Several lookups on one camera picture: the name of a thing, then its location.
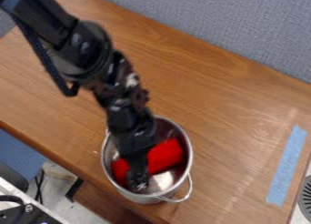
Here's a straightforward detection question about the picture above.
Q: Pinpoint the black device with handle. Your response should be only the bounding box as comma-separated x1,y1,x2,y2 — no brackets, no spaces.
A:
0,195,61,224

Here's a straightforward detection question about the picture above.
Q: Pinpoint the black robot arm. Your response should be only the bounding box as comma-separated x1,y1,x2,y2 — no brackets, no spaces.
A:
0,0,156,191

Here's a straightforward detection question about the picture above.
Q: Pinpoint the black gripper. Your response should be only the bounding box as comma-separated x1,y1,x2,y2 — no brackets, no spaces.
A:
103,104,159,192

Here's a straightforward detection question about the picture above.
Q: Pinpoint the blue tape strip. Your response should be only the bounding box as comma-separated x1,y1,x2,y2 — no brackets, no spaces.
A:
266,125,307,207

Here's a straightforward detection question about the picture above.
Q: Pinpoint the black cable under table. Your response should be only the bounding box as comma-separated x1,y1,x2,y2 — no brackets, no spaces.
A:
33,168,47,205

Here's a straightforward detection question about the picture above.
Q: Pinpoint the grey fan grille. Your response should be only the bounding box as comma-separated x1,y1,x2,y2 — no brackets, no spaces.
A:
298,175,311,222

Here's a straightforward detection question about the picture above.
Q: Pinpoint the red rectangular block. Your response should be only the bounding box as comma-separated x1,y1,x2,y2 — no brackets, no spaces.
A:
111,137,186,186

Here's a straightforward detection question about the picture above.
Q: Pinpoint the silver metal pot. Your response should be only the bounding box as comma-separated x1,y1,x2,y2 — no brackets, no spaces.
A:
101,116,194,204

